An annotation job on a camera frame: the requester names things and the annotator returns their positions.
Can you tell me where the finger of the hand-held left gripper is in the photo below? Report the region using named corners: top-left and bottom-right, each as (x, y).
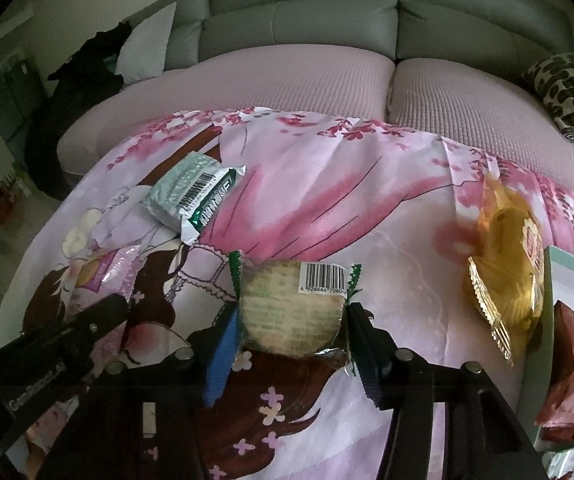
top-left (19, 294), bottom-right (131, 356)

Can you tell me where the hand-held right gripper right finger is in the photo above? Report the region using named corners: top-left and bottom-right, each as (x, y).
top-left (347, 302), bottom-right (538, 480)

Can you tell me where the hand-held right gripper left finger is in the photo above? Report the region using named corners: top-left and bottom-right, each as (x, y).
top-left (47, 310), bottom-right (242, 480)

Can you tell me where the pink white snack packet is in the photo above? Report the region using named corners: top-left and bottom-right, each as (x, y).
top-left (69, 245), bottom-right (142, 311)

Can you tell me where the round cracker green-ended packet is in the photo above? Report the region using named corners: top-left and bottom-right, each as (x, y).
top-left (227, 250), bottom-right (365, 376)

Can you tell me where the green dotted snack packet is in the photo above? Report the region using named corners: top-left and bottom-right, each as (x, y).
top-left (144, 152), bottom-right (248, 246)

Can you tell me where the gold foil snack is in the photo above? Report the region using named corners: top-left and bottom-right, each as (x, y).
top-left (462, 172), bottom-right (548, 363)

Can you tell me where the red snack packet white picture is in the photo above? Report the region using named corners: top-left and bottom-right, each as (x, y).
top-left (536, 407), bottom-right (574, 448)

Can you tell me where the white box with teal rim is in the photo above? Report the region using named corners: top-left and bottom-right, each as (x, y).
top-left (519, 244), bottom-right (574, 480)

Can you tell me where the pink printed blanket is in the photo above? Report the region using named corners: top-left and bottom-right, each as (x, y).
top-left (0, 105), bottom-right (574, 480)

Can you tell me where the dark glass cabinet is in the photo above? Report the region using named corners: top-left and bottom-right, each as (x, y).
top-left (0, 57), bottom-right (48, 146)

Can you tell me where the dark clothing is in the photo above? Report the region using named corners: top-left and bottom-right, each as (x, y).
top-left (24, 20), bottom-right (130, 201)

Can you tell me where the pink sofa seat cover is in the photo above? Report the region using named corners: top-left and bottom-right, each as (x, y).
top-left (57, 47), bottom-right (574, 196)

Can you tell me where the black white patterned pillow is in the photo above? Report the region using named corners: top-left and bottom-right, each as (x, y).
top-left (522, 52), bottom-right (574, 153)

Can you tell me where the grey sofa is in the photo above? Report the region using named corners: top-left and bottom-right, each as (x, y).
top-left (57, 0), bottom-right (574, 191)

